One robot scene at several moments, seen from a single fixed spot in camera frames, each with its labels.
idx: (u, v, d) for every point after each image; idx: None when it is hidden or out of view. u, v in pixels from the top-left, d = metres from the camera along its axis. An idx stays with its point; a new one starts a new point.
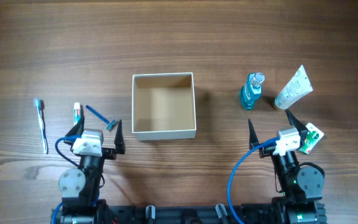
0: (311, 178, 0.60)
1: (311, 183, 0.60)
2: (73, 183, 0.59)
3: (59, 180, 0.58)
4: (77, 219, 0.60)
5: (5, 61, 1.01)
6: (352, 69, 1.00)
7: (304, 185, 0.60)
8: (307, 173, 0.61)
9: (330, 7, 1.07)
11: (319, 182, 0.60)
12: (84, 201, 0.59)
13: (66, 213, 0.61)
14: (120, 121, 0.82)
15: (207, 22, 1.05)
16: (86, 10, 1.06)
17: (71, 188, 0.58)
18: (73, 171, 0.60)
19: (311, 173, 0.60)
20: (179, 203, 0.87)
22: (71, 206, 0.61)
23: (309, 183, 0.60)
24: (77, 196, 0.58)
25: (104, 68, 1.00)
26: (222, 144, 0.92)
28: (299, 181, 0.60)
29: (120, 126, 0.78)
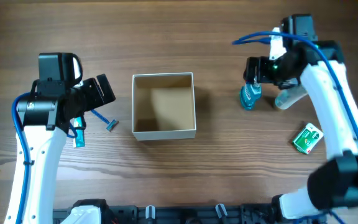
0: (304, 22, 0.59)
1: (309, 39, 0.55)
2: (51, 73, 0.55)
3: (40, 73, 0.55)
4: (36, 101, 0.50)
5: (6, 60, 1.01)
6: (352, 68, 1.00)
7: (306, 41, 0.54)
8: (298, 26, 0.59)
9: (330, 7, 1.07)
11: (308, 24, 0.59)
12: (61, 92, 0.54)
13: (22, 99, 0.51)
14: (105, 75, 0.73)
15: (207, 22, 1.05)
16: (86, 10, 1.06)
17: (48, 68, 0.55)
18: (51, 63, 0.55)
19: (302, 30, 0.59)
20: (179, 203, 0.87)
22: (45, 89, 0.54)
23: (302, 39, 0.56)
24: (56, 60, 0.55)
25: (104, 68, 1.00)
26: (222, 144, 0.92)
28: (298, 25, 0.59)
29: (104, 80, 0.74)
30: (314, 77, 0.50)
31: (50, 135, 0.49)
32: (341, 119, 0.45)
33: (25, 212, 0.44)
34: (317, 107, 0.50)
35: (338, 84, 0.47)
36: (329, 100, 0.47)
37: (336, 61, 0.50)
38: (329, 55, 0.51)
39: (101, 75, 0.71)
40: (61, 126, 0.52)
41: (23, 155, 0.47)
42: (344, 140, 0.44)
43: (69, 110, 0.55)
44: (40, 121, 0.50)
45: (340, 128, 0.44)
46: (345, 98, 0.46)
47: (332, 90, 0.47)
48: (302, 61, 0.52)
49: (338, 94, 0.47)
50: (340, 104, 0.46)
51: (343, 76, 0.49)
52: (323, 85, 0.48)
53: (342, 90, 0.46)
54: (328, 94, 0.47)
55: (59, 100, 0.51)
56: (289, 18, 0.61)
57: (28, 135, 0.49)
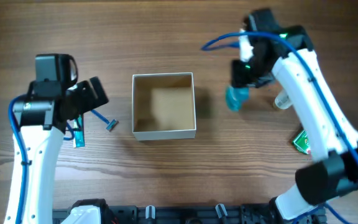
0: (264, 17, 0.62)
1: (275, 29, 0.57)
2: (47, 74, 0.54)
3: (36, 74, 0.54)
4: (32, 102, 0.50)
5: (6, 60, 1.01)
6: (352, 68, 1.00)
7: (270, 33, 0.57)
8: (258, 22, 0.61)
9: (330, 7, 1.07)
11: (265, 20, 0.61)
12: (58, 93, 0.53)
13: (16, 100, 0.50)
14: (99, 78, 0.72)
15: (207, 22, 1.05)
16: (86, 10, 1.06)
17: (45, 70, 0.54)
18: (48, 66, 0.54)
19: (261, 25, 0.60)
20: (179, 203, 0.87)
22: (41, 89, 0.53)
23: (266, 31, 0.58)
24: (52, 61, 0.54)
25: (104, 68, 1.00)
26: (222, 144, 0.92)
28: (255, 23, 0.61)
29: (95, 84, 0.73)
30: (287, 71, 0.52)
31: (47, 135, 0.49)
32: (321, 116, 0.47)
33: (24, 213, 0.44)
34: (296, 102, 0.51)
35: (312, 76, 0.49)
36: (306, 94, 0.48)
37: (307, 50, 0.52)
38: (298, 43, 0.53)
39: (94, 78, 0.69)
40: (58, 126, 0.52)
41: (21, 155, 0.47)
42: (326, 137, 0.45)
43: (66, 109, 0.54)
44: (36, 120, 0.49)
45: (322, 125, 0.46)
46: (320, 90, 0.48)
47: (307, 83, 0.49)
48: (273, 55, 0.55)
49: (313, 88, 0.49)
50: (317, 98, 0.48)
51: (314, 64, 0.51)
52: (296, 78, 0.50)
53: (316, 82, 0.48)
54: (303, 88, 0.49)
55: (57, 99, 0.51)
56: (250, 17, 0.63)
57: (25, 136, 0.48)
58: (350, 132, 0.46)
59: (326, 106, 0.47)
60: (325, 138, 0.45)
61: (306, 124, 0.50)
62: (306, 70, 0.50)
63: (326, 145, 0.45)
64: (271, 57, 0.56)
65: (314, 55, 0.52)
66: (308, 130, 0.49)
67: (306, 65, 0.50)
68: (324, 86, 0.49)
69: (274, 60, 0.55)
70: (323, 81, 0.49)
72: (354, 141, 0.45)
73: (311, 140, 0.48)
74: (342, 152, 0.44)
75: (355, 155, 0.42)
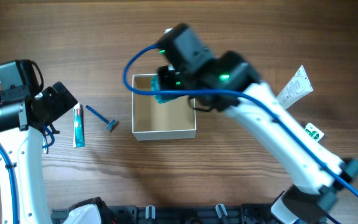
0: (187, 40, 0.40)
1: (207, 58, 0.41)
2: (13, 80, 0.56)
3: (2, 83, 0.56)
4: (4, 107, 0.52)
5: (6, 61, 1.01)
6: (352, 69, 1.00)
7: (206, 66, 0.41)
8: (182, 50, 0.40)
9: (330, 7, 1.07)
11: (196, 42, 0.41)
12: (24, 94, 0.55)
13: None
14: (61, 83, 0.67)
15: (207, 22, 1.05)
16: (86, 10, 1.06)
17: (9, 76, 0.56)
18: (10, 72, 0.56)
19: (190, 51, 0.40)
20: (179, 203, 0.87)
22: (9, 94, 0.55)
23: (201, 62, 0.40)
24: (14, 66, 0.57)
25: (104, 68, 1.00)
26: (222, 144, 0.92)
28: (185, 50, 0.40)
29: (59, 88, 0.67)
30: (243, 115, 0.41)
31: (25, 136, 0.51)
32: (299, 157, 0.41)
33: (20, 212, 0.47)
34: (266, 143, 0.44)
35: (275, 117, 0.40)
36: (275, 138, 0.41)
37: (256, 84, 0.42)
38: (243, 78, 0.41)
39: (58, 83, 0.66)
40: (35, 126, 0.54)
41: (4, 160, 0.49)
42: (313, 177, 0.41)
43: (39, 109, 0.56)
44: (11, 124, 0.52)
45: (302, 165, 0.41)
46: (289, 131, 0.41)
47: (271, 124, 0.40)
48: (216, 102, 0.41)
49: (280, 127, 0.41)
50: (289, 139, 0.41)
51: (268, 97, 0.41)
52: (259, 122, 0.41)
53: (281, 122, 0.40)
54: (270, 131, 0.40)
55: (27, 99, 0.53)
56: (161, 43, 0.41)
57: (2, 141, 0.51)
58: (330, 159, 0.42)
59: (302, 147, 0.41)
60: (311, 178, 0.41)
61: (287, 165, 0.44)
62: (265, 110, 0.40)
63: (314, 183, 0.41)
64: (214, 103, 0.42)
65: (266, 86, 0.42)
66: (291, 169, 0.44)
67: (263, 106, 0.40)
68: (289, 120, 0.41)
69: (220, 108, 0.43)
70: (285, 114, 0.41)
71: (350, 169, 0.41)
72: (336, 167, 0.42)
73: (296, 178, 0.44)
74: (330, 184, 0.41)
75: (345, 185, 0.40)
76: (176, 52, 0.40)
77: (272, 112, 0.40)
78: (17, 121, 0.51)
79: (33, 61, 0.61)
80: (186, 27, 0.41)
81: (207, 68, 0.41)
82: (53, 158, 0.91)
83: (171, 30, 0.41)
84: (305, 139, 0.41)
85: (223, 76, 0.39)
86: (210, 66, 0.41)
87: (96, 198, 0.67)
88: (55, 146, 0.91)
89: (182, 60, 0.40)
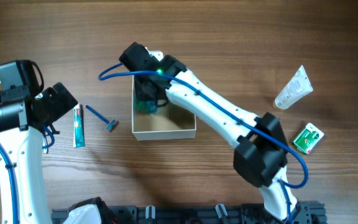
0: (136, 53, 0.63)
1: (151, 62, 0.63)
2: (13, 81, 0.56)
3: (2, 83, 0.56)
4: (3, 107, 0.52)
5: (6, 61, 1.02)
6: (352, 69, 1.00)
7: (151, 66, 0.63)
8: (135, 59, 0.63)
9: (329, 7, 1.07)
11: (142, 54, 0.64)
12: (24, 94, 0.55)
13: None
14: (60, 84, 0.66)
15: (207, 22, 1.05)
16: (86, 10, 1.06)
17: (9, 76, 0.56)
18: (10, 72, 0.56)
19: (140, 60, 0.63)
20: (179, 203, 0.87)
22: (9, 94, 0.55)
23: (147, 65, 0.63)
24: (14, 66, 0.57)
25: (104, 68, 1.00)
26: (221, 144, 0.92)
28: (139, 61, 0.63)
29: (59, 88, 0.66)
30: (176, 94, 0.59)
31: (25, 136, 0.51)
32: (219, 117, 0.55)
33: (20, 212, 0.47)
34: (200, 114, 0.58)
35: (196, 91, 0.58)
36: (199, 106, 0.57)
37: (181, 71, 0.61)
38: (174, 71, 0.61)
39: (58, 83, 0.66)
40: (35, 126, 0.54)
41: (4, 160, 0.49)
42: (230, 129, 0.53)
43: (39, 109, 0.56)
44: (12, 124, 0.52)
45: (223, 122, 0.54)
46: (209, 99, 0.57)
47: (196, 96, 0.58)
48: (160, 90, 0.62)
49: (201, 98, 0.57)
50: (209, 105, 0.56)
51: (192, 79, 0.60)
52: (186, 98, 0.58)
53: (201, 93, 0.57)
54: (195, 101, 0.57)
55: (27, 99, 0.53)
56: (122, 56, 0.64)
57: (2, 142, 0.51)
58: (247, 116, 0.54)
59: (219, 109, 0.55)
60: (230, 131, 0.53)
61: (218, 129, 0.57)
62: (188, 87, 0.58)
63: (234, 135, 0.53)
64: (159, 92, 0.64)
65: (189, 72, 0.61)
66: (221, 132, 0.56)
67: (186, 84, 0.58)
68: (207, 93, 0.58)
69: (164, 94, 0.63)
70: (206, 89, 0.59)
71: (266, 122, 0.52)
72: (253, 121, 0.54)
73: (225, 139, 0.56)
74: (248, 134, 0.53)
75: (260, 132, 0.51)
76: (130, 61, 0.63)
77: (194, 88, 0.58)
78: (16, 121, 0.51)
79: (33, 62, 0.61)
80: (133, 44, 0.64)
81: (152, 68, 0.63)
82: (53, 158, 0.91)
83: (128, 48, 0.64)
84: (220, 104, 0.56)
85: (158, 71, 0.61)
86: (153, 66, 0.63)
87: (96, 198, 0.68)
88: (55, 146, 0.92)
89: (136, 66, 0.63)
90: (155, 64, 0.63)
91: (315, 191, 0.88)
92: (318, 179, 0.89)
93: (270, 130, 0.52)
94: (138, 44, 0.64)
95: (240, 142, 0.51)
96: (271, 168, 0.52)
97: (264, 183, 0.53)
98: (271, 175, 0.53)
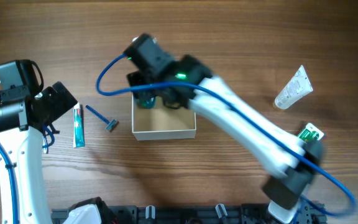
0: (148, 46, 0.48)
1: (168, 61, 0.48)
2: (13, 81, 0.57)
3: (2, 82, 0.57)
4: (3, 107, 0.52)
5: (6, 61, 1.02)
6: (352, 69, 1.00)
7: (168, 68, 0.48)
8: (145, 55, 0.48)
9: (330, 7, 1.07)
11: (158, 51, 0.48)
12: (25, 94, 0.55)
13: None
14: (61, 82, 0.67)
15: (207, 22, 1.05)
16: (86, 10, 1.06)
17: (9, 76, 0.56)
18: (11, 73, 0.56)
19: (152, 56, 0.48)
20: (179, 203, 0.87)
22: (9, 95, 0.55)
23: (163, 64, 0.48)
24: (15, 67, 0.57)
25: (104, 68, 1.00)
26: (222, 144, 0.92)
28: (148, 57, 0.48)
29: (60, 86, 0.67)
30: (204, 107, 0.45)
31: (25, 136, 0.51)
32: (257, 140, 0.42)
33: (20, 212, 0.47)
34: (232, 135, 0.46)
35: (230, 104, 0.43)
36: (234, 125, 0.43)
37: (208, 78, 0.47)
38: (199, 78, 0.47)
39: (57, 82, 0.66)
40: (35, 126, 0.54)
41: (4, 160, 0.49)
42: (273, 158, 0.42)
43: (39, 109, 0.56)
44: (12, 124, 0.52)
45: (264, 148, 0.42)
46: (247, 118, 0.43)
47: (229, 112, 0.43)
48: (181, 102, 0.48)
49: (238, 114, 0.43)
50: (248, 126, 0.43)
51: (222, 88, 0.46)
52: (217, 113, 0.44)
53: (237, 109, 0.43)
54: (228, 119, 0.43)
55: (27, 99, 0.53)
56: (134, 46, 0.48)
57: (2, 142, 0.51)
58: (289, 139, 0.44)
59: (258, 129, 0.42)
60: (271, 159, 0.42)
61: (255, 154, 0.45)
62: (220, 99, 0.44)
63: (276, 162, 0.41)
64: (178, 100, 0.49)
65: (220, 80, 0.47)
66: (259, 158, 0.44)
67: (215, 94, 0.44)
68: (245, 109, 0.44)
69: (186, 103, 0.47)
70: (241, 103, 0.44)
71: (312, 149, 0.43)
72: (297, 147, 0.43)
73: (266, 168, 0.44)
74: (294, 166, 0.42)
75: (309, 163, 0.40)
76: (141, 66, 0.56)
77: (227, 101, 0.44)
78: (16, 121, 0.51)
79: (33, 61, 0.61)
80: (145, 37, 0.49)
81: (168, 69, 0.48)
82: (53, 158, 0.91)
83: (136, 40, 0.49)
84: (261, 121, 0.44)
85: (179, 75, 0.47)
86: (171, 68, 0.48)
87: (96, 198, 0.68)
88: (54, 146, 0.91)
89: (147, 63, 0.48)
90: (173, 65, 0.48)
91: (315, 191, 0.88)
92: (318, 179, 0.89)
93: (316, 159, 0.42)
94: (150, 37, 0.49)
95: (289, 177, 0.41)
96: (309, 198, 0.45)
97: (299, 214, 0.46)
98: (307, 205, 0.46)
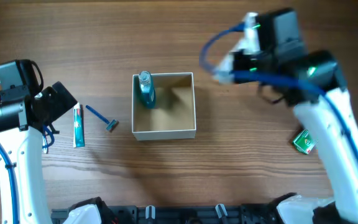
0: (286, 19, 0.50)
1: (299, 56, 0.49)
2: (13, 80, 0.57)
3: (2, 82, 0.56)
4: (2, 107, 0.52)
5: (7, 61, 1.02)
6: (352, 69, 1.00)
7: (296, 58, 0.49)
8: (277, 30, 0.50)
9: (330, 7, 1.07)
11: (291, 34, 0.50)
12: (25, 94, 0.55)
13: None
14: (60, 82, 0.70)
15: (207, 22, 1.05)
16: (86, 10, 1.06)
17: (9, 76, 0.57)
18: (12, 74, 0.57)
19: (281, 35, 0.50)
20: (179, 203, 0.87)
22: (10, 95, 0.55)
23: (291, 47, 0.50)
24: (15, 68, 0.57)
25: (104, 68, 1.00)
26: (222, 144, 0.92)
28: (279, 35, 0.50)
29: (62, 86, 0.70)
30: (319, 120, 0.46)
31: (25, 136, 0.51)
32: (353, 173, 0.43)
33: (20, 212, 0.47)
34: (325, 157, 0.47)
35: (345, 130, 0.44)
36: (339, 152, 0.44)
37: (339, 90, 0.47)
38: (329, 79, 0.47)
39: (56, 83, 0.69)
40: (35, 126, 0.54)
41: (4, 160, 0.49)
42: None
43: (40, 109, 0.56)
44: (12, 124, 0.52)
45: (357, 189, 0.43)
46: (355, 149, 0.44)
47: (340, 138, 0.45)
48: (296, 96, 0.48)
49: (348, 143, 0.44)
50: (351, 158, 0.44)
51: (347, 111, 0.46)
52: (328, 130, 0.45)
53: (351, 137, 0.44)
54: (337, 145, 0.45)
55: (27, 99, 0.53)
56: (266, 18, 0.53)
57: (2, 142, 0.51)
58: None
59: None
60: None
61: (334, 184, 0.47)
62: (339, 121, 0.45)
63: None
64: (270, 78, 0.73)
65: (347, 96, 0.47)
66: (337, 189, 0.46)
67: (338, 115, 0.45)
68: None
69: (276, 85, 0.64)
70: (357, 134, 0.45)
71: None
72: None
73: (337, 199, 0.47)
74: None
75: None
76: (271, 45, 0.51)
77: (345, 126, 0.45)
78: (16, 121, 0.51)
79: (33, 61, 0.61)
80: (289, 10, 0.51)
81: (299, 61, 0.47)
82: (53, 158, 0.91)
83: (280, 10, 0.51)
84: None
85: (311, 69, 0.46)
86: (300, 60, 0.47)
87: (96, 198, 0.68)
88: (55, 146, 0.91)
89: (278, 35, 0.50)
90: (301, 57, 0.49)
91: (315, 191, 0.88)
92: (318, 179, 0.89)
93: None
94: (293, 14, 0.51)
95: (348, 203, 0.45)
96: None
97: None
98: None
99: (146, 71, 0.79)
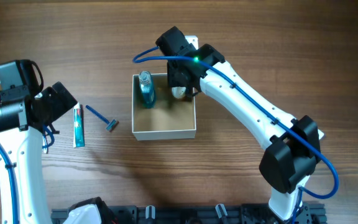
0: (176, 36, 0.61)
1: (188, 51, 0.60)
2: (13, 80, 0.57)
3: (2, 81, 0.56)
4: (2, 107, 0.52)
5: (7, 61, 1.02)
6: (352, 69, 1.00)
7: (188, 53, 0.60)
8: (172, 43, 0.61)
9: (330, 6, 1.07)
11: (183, 43, 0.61)
12: (25, 94, 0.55)
13: None
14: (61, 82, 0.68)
15: (207, 22, 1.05)
16: (86, 10, 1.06)
17: (9, 76, 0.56)
18: (12, 74, 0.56)
19: (178, 45, 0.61)
20: (179, 203, 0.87)
22: (10, 95, 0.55)
23: (185, 51, 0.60)
24: (15, 68, 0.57)
25: (104, 68, 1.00)
26: (222, 144, 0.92)
28: (173, 47, 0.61)
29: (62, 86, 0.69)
30: (210, 84, 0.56)
31: (25, 136, 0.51)
32: (252, 112, 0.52)
33: (20, 212, 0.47)
34: (233, 111, 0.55)
35: (232, 83, 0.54)
36: (235, 101, 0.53)
37: (219, 62, 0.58)
38: (211, 61, 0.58)
39: (56, 83, 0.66)
40: (35, 126, 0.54)
41: (4, 160, 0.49)
42: (264, 129, 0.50)
43: (40, 109, 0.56)
44: (12, 124, 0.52)
45: (257, 120, 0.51)
46: (243, 94, 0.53)
47: (230, 89, 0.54)
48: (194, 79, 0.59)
49: (237, 91, 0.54)
50: (243, 101, 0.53)
51: (230, 71, 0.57)
52: (220, 89, 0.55)
53: (237, 86, 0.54)
54: (229, 94, 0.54)
55: (27, 99, 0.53)
56: (160, 38, 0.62)
57: (2, 142, 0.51)
58: (283, 116, 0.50)
59: (253, 104, 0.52)
60: (263, 130, 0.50)
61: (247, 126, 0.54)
62: (224, 79, 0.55)
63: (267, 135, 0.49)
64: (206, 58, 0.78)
65: (227, 63, 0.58)
66: (253, 130, 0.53)
67: (222, 76, 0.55)
68: (244, 86, 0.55)
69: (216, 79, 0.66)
70: (243, 83, 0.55)
71: (306, 127, 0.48)
72: (289, 123, 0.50)
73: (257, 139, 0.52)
74: (283, 135, 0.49)
75: (295, 136, 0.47)
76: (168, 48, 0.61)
77: (230, 80, 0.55)
78: (17, 122, 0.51)
79: (33, 61, 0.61)
80: (174, 28, 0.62)
81: (189, 55, 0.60)
82: (53, 158, 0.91)
83: (166, 31, 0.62)
84: (255, 96, 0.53)
85: (194, 58, 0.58)
86: (190, 55, 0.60)
87: (96, 198, 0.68)
88: (55, 146, 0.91)
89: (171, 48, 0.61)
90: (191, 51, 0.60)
91: (315, 191, 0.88)
92: (318, 178, 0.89)
93: (306, 134, 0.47)
94: (178, 30, 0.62)
95: (274, 143, 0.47)
96: (300, 174, 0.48)
97: (289, 188, 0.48)
98: (297, 180, 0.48)
99: (146, 71, 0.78)
